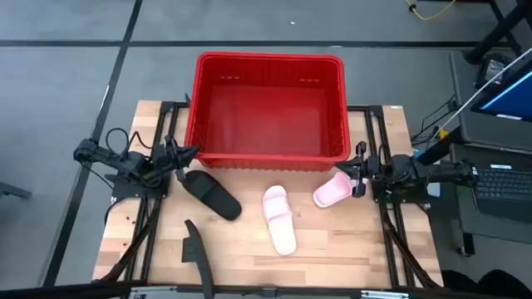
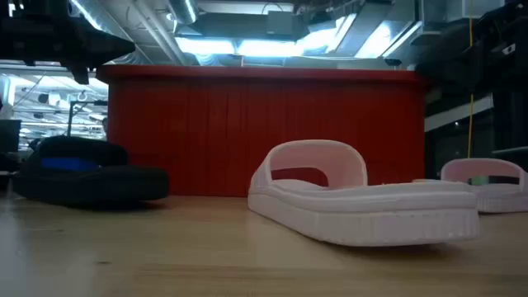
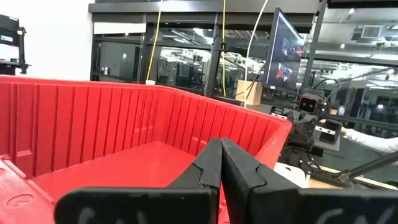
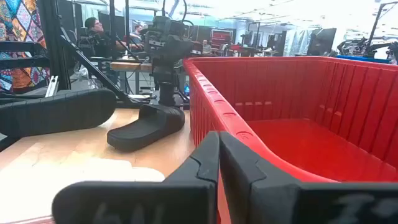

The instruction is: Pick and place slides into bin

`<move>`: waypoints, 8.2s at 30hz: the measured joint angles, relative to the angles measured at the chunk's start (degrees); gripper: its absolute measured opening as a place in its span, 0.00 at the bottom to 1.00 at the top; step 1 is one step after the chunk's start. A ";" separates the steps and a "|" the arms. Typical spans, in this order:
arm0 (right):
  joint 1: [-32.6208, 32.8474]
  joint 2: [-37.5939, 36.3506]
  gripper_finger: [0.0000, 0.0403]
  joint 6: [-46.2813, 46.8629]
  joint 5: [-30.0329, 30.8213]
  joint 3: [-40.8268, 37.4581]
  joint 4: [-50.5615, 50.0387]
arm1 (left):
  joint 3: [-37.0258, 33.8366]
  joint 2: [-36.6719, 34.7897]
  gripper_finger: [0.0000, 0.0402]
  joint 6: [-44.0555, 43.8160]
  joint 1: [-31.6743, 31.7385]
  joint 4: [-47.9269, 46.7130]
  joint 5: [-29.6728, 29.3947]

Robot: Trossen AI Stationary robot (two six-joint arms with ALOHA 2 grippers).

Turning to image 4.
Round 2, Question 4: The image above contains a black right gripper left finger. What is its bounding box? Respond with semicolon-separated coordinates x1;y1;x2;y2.
51;130;220;224

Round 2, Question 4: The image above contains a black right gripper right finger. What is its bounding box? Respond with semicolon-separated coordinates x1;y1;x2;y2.
218;131;398;224

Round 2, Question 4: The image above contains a black slide sandal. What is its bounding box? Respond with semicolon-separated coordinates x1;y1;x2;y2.
106;103;187;153

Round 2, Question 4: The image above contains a black curved bracket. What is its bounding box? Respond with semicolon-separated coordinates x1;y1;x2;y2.
0;88;118;139

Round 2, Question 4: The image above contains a red plastic bin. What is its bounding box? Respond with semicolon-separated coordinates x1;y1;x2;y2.
182;55;398;224

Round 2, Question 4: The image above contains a blue plastic bin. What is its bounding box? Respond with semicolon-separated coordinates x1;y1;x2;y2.
335;54;392;65

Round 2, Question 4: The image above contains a wooden background table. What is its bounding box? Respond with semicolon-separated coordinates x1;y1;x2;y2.
109;60;154;73

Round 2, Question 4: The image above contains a red tool cabinet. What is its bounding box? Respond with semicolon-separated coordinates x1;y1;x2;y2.
210;28;234;50

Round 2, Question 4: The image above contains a person with glasses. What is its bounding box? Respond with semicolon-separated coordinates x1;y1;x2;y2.
79;17;146;60

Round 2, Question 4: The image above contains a silver aluminium extrusion piece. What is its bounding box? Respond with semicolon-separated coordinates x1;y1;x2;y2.
45;75;60;98

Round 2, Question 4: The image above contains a black metal shelf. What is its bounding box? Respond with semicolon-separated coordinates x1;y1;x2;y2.
0;40;50;70

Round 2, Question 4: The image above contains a colourful patchwork cloth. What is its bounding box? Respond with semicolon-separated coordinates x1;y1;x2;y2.
0;0;50;94

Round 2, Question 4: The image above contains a black background monitor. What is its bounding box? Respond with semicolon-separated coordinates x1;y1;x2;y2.
306;27;338;57

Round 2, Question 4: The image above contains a black background robot rig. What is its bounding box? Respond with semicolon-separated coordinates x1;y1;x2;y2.
337;1;398;60

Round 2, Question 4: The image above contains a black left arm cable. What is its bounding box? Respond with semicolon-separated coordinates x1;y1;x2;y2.
160;0;195;26

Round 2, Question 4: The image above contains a black aluminium side frame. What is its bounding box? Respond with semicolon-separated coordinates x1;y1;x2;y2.
37;0;152;109

